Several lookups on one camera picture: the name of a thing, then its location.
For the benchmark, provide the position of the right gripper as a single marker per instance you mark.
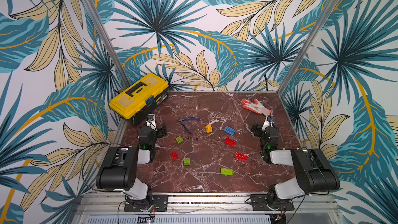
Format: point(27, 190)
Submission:
point(256, 129)

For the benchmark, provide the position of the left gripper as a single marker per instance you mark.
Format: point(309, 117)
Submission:
point(160, 131)

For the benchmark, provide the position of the small green lego brick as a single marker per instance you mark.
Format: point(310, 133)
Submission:
point(179, 139)

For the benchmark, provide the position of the blue lego brick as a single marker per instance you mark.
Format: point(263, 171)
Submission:
point(229, 130)

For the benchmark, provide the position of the yellow lego brick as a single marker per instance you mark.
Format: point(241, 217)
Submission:
point(208, 129)

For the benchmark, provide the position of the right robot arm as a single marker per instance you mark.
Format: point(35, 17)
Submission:
point(313, 172)

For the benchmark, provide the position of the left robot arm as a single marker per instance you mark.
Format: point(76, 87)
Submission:
point(118, 171)

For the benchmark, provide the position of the small red lego brick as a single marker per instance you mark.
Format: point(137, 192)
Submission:
point(174, 155)

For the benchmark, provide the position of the green square lego brick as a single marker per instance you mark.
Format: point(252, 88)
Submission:
point(186, 162)

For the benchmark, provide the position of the long green lego brick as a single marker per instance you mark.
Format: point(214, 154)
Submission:
point(227, 172)

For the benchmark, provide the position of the red white work glove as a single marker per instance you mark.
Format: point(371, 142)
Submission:
point(255, 107)

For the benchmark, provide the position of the yellow black toolbox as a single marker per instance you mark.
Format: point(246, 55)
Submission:
point(140, 99)

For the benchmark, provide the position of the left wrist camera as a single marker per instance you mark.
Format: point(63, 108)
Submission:
point(151, 118)

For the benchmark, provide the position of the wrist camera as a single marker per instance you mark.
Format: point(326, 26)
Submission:
point(271, 119)
point(151, 118)

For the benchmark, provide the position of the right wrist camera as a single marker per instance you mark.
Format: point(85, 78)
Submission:
point(271, 119)

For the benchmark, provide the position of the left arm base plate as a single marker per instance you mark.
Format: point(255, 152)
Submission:
point(158, 203)

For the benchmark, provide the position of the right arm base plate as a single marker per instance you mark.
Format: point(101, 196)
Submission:
point(265, 203)

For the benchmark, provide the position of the aluminium front rail frame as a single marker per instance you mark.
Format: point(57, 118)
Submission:
point(205, 208)

